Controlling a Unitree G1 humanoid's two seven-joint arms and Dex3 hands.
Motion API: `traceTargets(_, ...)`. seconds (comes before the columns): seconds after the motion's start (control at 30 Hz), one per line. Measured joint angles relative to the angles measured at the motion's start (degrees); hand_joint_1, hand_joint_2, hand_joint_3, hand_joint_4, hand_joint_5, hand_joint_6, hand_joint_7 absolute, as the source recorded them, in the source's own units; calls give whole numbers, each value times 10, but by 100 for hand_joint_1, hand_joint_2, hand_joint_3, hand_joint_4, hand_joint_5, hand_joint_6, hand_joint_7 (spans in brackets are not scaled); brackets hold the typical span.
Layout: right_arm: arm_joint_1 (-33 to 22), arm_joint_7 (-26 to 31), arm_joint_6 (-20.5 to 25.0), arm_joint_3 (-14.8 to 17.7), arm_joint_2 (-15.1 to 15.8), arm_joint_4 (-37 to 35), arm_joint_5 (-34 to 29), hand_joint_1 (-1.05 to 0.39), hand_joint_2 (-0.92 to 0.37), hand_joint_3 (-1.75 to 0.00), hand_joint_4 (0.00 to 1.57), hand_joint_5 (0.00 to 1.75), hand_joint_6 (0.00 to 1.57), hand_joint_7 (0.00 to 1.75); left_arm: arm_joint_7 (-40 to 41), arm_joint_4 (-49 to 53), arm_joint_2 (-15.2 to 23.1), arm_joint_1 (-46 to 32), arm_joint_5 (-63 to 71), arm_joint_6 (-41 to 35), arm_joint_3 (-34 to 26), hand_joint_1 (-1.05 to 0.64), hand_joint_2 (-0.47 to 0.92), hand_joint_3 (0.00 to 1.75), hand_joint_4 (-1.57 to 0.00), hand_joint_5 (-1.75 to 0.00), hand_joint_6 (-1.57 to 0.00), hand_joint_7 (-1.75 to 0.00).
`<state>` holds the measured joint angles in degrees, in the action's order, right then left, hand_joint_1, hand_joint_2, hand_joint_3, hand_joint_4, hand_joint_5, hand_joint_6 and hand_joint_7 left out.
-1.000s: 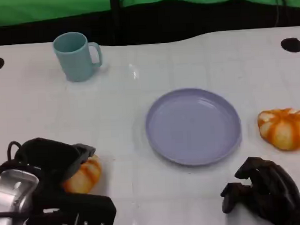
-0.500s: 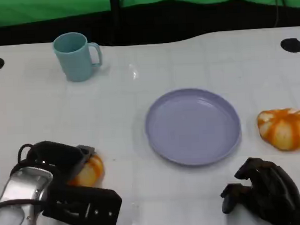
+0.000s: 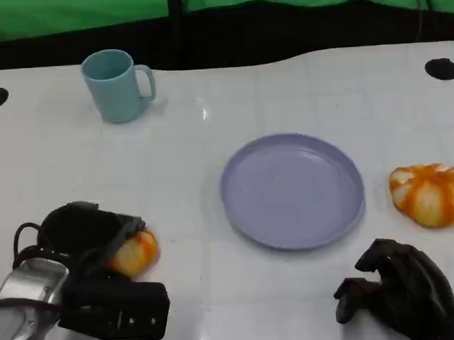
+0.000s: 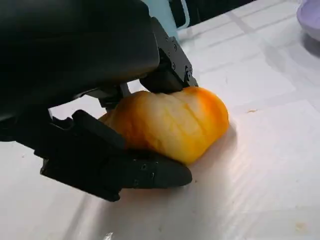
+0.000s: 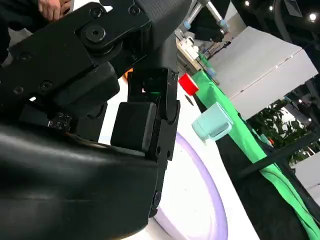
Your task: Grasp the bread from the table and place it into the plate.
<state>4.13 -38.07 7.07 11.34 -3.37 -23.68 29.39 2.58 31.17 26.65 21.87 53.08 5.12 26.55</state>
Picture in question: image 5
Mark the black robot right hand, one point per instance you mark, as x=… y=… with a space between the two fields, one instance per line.
x=62 y=180

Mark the person's hand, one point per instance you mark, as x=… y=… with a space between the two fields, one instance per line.
x=53 y=8

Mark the orange and white bread roll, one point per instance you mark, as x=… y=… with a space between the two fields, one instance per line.
x=128 y=74

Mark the person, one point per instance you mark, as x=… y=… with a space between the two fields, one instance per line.
x=15 y=22

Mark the lilac plate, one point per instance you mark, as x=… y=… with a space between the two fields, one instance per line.
x=195 y=212

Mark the cluttered background desk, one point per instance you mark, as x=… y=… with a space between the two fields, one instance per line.
x=191 y=50

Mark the red cylindrical object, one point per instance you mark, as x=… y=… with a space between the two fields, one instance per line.
x=188 y=83

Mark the pale green mug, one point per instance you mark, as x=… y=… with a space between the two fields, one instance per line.
x=212 y=122

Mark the green cloth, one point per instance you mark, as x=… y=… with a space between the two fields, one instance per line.
x=250 y=142

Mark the black backdrop cloth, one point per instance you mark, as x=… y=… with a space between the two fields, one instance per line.
x=262 y=207

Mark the white cabinet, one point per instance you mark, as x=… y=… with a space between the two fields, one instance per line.
x=260 y=67

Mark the black pole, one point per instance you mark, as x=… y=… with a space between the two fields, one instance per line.
x=280 y=155

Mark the green leafy plants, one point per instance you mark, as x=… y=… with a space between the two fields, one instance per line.
x=277 y=125

